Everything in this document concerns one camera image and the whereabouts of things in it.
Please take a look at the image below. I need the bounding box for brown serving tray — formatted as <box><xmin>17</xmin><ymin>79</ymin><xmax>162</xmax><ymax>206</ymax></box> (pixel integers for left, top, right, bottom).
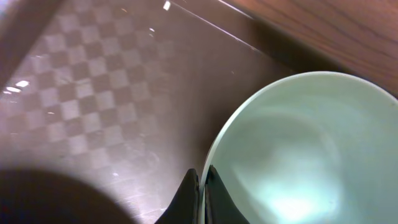
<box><xmin>1</xmin><ymin>1</ymin><xmax>335</xmax><ymax>223</ymax></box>

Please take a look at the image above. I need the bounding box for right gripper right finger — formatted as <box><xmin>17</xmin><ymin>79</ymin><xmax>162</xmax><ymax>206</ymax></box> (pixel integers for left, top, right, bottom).
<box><xmin>204</xmin><ymin>166</ymin><xmax>249</xmax><ymax>224</ymax></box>

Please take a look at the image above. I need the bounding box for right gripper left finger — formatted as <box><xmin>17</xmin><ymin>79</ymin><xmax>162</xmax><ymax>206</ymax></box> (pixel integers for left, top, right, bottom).
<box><xmin>155</xmin><ymin>169</ymin><xmax>200</xmax><ymax>224</ymax></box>

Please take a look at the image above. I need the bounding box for mint green bowl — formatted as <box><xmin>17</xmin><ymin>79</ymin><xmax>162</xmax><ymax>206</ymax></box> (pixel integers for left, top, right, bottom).
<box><xmin>204</xmin><ymin>72</ymin><xmax>397</xmax><ymax>223</ymax></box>

